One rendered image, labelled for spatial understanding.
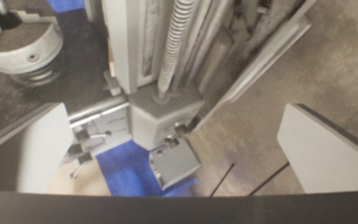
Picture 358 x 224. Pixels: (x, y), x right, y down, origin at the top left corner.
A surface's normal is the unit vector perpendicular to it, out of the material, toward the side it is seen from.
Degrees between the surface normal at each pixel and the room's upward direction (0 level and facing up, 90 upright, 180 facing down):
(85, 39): 90
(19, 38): 90
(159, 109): 90
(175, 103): 90
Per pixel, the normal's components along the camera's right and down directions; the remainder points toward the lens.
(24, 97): 0.20, -0.38
